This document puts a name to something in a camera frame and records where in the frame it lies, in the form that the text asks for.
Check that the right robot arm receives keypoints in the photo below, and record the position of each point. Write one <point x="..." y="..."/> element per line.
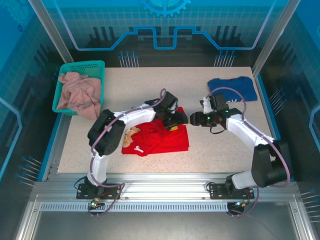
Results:
<point x="245" y="130"/>

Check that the pink t-shirt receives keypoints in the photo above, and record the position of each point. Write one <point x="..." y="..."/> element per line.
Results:
<point x="80" y="92"/>

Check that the red printed t-shirt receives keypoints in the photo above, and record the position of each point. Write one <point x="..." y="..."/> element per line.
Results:
<point x="170" y="142"/>

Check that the aluminium frame post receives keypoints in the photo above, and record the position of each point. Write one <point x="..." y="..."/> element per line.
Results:
<point x="275" y="35"/>
<point x="52" y="35"/>

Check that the aluminium mounting rail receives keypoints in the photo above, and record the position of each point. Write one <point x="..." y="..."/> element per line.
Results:
<point x="162" y="186"/>

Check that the folded blue t-shirt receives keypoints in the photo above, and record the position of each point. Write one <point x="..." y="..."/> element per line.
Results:
<point x="242" y="86"/>

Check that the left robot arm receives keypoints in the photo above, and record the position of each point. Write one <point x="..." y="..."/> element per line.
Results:
<point x="107" y="132"/>

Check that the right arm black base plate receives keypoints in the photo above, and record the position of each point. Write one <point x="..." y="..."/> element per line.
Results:
<point x="217" y="191"/>

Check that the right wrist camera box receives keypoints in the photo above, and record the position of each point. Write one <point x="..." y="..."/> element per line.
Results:
<point x="206" y="106"/>

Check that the small circuit board with LED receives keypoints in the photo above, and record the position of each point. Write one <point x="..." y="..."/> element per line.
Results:
<point x="241" y="204"/>
<point x="94" y="204"/>

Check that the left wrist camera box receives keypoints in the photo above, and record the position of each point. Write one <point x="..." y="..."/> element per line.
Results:
<point x="172" y="107"/>

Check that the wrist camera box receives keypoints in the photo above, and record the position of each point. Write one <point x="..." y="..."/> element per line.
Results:
<point x="206" y="106"/>
<point x="172" y="107"/>

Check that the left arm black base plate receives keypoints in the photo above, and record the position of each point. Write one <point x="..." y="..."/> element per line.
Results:
<point x="112" y="191"/>

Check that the teal plastic basket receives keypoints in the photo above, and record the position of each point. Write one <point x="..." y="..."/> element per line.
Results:
<point x="85" y="65"/>

